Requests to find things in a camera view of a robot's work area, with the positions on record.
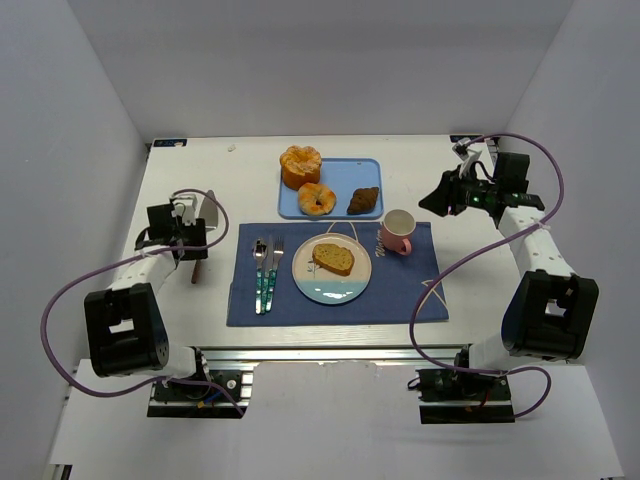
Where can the spoon with teal handle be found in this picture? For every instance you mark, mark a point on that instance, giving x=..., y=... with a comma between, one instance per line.
x=260, y=254

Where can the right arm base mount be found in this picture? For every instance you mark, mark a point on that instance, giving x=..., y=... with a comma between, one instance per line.
x=447, y=397

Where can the tall orange round bread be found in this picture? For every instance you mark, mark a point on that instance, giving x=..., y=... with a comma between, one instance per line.
x=300, y=165

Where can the pink mug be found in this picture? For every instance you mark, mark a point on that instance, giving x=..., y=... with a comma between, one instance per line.
x=397, y=228

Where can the knife with teal handle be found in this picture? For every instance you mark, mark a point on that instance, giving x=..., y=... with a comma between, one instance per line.
x=267, y=272

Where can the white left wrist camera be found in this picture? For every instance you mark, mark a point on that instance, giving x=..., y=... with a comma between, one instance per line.
x=184, y=207

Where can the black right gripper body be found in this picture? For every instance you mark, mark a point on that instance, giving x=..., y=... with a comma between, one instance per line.
x=454, y=190

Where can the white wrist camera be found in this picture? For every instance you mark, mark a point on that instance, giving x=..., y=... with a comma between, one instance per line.
x=467, y=152
x=184, y=207

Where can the white and blue plate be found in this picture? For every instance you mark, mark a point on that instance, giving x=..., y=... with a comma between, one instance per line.
x=323, y=286

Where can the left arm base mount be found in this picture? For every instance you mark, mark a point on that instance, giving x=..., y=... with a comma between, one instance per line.
x=233, y=375

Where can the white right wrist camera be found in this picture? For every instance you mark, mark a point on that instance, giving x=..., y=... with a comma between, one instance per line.
x=467, y=152

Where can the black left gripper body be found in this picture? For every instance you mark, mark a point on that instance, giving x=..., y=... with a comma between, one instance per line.
x=195, y=240

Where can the fork with teal handle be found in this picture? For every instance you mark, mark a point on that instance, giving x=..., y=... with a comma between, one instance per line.
x=278, y=252

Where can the orange ring bun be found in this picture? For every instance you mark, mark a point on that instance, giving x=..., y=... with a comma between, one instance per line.
x=316, y=199

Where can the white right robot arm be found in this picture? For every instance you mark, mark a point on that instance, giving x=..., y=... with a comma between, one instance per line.
x=550, y=313

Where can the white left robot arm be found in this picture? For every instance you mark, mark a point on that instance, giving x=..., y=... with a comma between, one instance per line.
x=126, y=333

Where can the aluminium frame rail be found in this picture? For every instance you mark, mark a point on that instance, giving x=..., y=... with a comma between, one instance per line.
x=314, y=354

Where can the light blue tray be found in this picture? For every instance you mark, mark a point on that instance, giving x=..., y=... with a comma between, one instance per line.
x=343, y=176

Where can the sliced loaf bread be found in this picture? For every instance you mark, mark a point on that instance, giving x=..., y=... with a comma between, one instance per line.
x=333, y=258

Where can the spatula with wooden handle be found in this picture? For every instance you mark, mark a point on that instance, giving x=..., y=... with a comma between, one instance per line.
x=209, y=213

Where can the chocolate croissant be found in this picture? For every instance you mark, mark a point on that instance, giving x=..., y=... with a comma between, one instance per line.
x=363, y=200

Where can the blue fabric placemat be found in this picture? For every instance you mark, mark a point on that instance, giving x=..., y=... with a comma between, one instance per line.
x=383, y=287

